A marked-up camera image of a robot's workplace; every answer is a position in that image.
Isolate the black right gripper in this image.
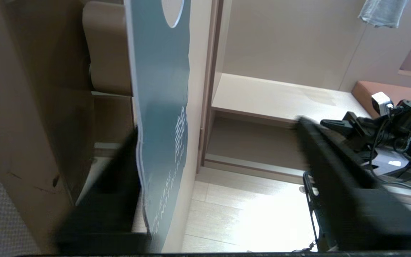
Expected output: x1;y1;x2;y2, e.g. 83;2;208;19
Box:
320;111;402;152

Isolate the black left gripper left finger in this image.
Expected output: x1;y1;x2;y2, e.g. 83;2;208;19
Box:
57;128;152;252

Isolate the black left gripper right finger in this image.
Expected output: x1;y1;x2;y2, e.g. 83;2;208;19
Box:
296;117;411;251

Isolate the blue and white door hanger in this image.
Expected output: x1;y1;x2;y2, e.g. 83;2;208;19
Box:
124;0;192;252

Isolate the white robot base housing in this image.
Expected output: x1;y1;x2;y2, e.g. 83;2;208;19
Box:
368;148;411;176

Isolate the beige wooden shelf board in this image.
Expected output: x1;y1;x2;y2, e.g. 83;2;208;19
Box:
211;73;370;127

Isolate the grey hanging cloth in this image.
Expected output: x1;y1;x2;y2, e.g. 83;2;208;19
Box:
358;0;410;29

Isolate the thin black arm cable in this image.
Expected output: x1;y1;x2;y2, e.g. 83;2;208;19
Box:
368;118;411;200

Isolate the black metal bracket frame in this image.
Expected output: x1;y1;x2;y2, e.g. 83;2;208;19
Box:
303;171;336;252

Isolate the brown side door frame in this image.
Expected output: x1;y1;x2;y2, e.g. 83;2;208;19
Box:
197;0;224;168

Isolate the beige metal door handle lever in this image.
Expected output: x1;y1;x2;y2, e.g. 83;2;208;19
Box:
82;1;133;96

